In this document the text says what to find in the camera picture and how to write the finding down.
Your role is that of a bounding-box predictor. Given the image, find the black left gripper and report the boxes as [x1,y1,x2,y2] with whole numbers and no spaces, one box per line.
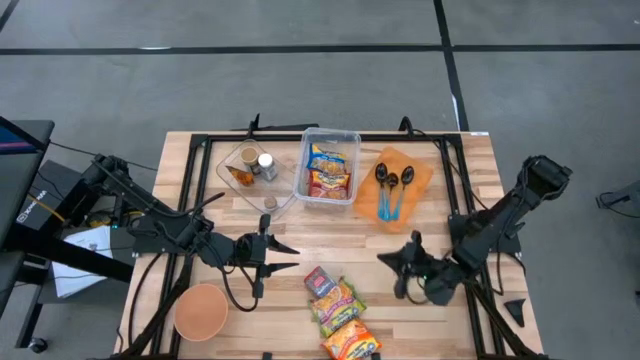
[233,213,301,300]

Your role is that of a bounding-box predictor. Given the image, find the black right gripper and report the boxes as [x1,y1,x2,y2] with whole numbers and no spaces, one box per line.
[376,229,454,307]

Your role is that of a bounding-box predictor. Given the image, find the smoked paprika packet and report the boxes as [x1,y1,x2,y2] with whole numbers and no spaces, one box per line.
[303,264,337,300]

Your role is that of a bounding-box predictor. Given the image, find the orange plate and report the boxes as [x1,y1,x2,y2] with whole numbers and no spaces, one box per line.
[353,145,435,234]

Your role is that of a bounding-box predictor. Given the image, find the chili shrimp ramen packet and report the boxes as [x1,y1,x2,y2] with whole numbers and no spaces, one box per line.
[308,278,367,339]

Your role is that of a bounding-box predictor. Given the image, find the teal-handled black spoon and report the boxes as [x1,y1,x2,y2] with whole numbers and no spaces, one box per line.
[384,172,400,222]
[391,165,416,221]
[374,162,390,222]

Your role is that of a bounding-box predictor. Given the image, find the red ramen packet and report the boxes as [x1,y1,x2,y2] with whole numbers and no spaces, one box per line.
[307,169,351,201]

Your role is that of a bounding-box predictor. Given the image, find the orange ramen packet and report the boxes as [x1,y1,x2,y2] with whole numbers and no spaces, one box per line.
[320,318,382,360]

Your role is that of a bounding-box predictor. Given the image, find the brown seasoning packet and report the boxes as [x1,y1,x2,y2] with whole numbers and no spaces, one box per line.
[225,164,256,188]

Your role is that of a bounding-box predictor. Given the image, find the white-lid spice jar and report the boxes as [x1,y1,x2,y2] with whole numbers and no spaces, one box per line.
[256,152,279,182]

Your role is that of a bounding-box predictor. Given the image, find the gold-capped sesame jar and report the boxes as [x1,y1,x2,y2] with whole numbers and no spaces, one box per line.
[239,146,262,175]

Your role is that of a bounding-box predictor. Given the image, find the blue ramen packet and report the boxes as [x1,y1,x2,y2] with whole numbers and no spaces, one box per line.
[306,143,350,176]

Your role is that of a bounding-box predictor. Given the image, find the clear shallow plastic tray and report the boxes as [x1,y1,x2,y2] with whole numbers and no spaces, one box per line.
[215,138,299,222]

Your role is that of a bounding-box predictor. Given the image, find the orange bowl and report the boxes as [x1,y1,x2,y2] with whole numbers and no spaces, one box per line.
[172,283,230,343]

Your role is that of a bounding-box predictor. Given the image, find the small black wedge piece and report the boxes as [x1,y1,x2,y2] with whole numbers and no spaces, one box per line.
[503,298,527,329]

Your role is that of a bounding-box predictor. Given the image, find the clear deep plastic container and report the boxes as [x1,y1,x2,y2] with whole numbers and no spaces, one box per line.
[292,126,362,210]

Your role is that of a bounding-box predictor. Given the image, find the white paper sheet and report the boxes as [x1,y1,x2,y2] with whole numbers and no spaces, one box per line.
[51,224,115,300]

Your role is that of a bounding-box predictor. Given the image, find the black stand leg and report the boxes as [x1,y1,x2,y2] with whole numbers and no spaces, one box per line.
[595,179,640,224]

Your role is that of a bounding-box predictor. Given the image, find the black box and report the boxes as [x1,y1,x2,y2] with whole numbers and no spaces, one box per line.
[17,159,104,235]

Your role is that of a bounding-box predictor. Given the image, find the black desk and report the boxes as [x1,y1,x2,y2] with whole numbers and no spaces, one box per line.
[0,115,135,351]

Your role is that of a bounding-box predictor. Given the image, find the thin black cable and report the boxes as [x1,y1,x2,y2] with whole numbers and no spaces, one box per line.
[398,115,485,216]

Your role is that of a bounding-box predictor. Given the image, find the black floor cable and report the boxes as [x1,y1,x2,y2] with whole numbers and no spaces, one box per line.
[48,141,159,172]

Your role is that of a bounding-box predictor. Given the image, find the yellow cable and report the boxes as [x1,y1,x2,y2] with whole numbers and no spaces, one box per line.
[27,193,67,224]

